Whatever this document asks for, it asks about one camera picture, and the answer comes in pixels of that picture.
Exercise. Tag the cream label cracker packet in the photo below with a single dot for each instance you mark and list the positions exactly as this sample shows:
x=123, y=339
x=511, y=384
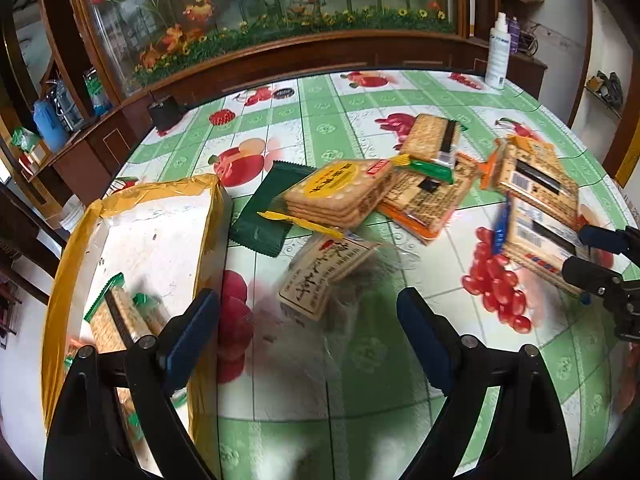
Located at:
x=320, y=272

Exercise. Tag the yellow label cracker packet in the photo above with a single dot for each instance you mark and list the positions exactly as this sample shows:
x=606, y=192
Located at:
x=335, y=190

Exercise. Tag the white spray bottle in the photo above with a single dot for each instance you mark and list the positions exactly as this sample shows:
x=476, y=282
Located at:
x=496, y=55

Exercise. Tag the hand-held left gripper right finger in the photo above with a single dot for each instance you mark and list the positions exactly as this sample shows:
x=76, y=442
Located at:
x=425, y=340

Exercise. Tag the green trim cracker packet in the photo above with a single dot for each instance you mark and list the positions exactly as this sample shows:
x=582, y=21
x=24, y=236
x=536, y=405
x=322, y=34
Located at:
x=430, y=135
x=112, y=317

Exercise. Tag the clear wrapped cracker packet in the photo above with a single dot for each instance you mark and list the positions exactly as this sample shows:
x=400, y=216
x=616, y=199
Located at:
x=152, y=312

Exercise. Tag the blue plastic bottle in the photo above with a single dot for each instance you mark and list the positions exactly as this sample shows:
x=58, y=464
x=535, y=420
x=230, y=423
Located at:
x=49, y=125

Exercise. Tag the blue trim cracker packet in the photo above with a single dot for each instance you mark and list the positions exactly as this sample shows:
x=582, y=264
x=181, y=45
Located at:
x=535, y=245

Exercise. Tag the wooden cabinet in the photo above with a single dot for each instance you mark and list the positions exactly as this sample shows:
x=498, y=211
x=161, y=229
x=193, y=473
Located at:
x=300, y=57

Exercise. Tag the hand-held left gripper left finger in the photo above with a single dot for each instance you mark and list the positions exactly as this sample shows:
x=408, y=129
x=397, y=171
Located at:
x=192, y=332

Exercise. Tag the wall shelf with clutter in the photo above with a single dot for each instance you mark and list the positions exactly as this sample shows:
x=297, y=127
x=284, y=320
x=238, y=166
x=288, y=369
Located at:
x=606, y=87

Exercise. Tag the small black box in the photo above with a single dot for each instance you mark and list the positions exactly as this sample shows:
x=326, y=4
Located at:
x=165, y=112

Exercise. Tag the fruit print tablecloth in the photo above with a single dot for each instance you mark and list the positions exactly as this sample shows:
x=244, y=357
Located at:
x=350, y=110

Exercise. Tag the dark green snack packet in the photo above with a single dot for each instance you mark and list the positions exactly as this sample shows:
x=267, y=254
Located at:
x=257, y=210

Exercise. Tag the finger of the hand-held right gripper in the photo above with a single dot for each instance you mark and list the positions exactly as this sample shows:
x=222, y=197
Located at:
x=597, y=237
x=582, y=271

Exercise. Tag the small green bag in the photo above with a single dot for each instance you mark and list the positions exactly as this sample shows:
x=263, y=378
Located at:
x=25, y=139

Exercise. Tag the orange trim cracker packet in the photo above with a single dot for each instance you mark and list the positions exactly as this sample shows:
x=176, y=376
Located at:
x=540, y=175
x=430, y=205

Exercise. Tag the small red and white box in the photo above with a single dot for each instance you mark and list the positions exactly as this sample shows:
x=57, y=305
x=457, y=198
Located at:
x=35, y=155

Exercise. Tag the purple bottle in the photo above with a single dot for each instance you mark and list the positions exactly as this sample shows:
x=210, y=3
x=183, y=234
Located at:
x=513, y=35

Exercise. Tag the green and white bag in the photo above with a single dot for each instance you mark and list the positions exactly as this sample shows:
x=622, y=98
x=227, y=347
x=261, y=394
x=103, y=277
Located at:
x=96, y=92

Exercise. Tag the white bucket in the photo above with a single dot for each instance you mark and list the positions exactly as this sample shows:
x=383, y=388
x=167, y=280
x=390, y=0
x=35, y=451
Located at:
x=75, y=215

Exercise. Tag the flower painted glass panel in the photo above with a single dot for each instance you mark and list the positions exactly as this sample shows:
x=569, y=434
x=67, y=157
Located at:
x=260, y=5

